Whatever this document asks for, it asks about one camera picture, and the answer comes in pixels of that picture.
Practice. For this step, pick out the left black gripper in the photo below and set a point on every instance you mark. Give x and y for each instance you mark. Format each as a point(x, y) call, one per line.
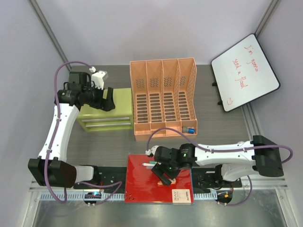
point(106, 104)

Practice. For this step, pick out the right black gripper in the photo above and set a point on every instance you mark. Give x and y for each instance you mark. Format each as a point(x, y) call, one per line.
point(156, 170)

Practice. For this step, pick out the orange highlighter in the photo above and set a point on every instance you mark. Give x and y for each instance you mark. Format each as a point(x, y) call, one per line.
point(160, 183)

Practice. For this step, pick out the green metal drawer cabinet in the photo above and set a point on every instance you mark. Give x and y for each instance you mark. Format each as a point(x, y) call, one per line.
point(120, 118)

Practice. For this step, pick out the blue and grey marker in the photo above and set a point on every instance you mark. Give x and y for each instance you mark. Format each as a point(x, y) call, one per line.
point(188, 130)

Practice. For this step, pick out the orange plastic file organizer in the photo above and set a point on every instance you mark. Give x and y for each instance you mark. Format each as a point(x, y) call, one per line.
point(163, 97)

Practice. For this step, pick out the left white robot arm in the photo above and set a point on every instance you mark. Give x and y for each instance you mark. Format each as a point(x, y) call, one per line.
point(51, 161)

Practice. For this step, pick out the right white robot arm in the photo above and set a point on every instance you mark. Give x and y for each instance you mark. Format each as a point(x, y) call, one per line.
point(257, 157)

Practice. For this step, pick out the white marker pen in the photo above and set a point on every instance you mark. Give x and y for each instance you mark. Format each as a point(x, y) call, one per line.
point(147, 164)

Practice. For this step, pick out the red A4 folder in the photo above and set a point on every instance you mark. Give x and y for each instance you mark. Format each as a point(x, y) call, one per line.
point(142, 185)

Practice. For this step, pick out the small whiteboard with writing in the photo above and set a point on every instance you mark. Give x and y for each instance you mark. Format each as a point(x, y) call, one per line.
point(243, 74)

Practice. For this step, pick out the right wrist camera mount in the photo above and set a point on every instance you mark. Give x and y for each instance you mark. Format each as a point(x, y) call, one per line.
point(151, 152)

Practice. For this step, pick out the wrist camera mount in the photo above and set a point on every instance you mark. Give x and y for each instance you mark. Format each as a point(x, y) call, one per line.
point(98, 77)
point(151, 152)

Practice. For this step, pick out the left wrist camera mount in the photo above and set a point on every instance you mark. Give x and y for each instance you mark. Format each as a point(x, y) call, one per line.
point(98, 77)

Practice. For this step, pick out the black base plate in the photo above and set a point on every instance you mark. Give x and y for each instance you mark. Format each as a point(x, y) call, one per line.
point(202, 178)

